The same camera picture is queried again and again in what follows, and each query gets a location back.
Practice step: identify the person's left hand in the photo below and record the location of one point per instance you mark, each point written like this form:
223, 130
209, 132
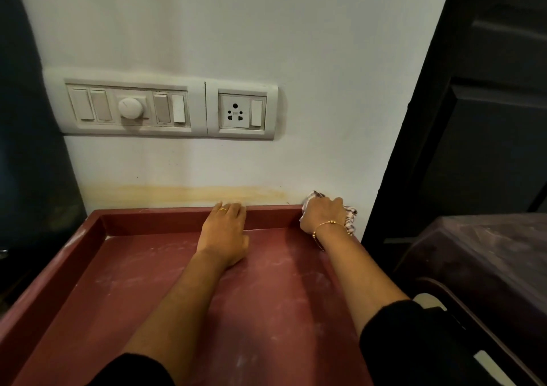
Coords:
222, 238

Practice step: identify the person's right hand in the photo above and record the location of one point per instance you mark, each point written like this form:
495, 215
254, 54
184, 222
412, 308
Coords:
324, 213

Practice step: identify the person's left thumb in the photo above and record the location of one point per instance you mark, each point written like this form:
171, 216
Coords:
244, 245

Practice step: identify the person's right thumb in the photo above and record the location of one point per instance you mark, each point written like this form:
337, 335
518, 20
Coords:
305, 221

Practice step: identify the checked cleaning cloth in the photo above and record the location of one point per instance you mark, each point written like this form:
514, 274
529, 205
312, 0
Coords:
351, 218

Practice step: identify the person's left forearm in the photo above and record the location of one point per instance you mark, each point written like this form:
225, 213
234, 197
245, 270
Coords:
183, 304

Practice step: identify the person's right forearm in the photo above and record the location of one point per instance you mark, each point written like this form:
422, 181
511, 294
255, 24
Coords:
359, 270

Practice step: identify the red rimmed table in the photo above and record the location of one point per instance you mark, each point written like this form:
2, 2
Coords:
273, 313

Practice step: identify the white power socket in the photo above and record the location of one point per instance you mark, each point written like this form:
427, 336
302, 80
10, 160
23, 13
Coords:
234, 112

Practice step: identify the white socket panel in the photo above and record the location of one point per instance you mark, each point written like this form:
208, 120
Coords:
213, 112

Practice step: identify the person's black right sleeve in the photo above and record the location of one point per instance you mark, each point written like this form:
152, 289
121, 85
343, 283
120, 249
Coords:
406, 347

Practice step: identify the white round regulator knob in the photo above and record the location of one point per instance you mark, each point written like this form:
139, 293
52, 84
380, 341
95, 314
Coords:
130, 108

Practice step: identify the dark brown plastic chair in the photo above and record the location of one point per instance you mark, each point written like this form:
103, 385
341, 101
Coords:
491, 262

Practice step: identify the dark wooden door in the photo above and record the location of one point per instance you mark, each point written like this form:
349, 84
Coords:
478, 121

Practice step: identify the dark cabinet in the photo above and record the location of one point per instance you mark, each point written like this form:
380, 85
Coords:
30, 163

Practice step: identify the white plastic object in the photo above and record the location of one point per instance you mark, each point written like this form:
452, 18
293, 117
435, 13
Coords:
493, 368

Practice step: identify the white rocker switch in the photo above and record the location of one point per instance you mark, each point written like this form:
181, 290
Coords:
81, 104
101, 105
179, 108
162, 108
256, 113

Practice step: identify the white wide switch panel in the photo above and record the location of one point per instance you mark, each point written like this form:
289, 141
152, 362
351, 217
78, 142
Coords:
141, 130

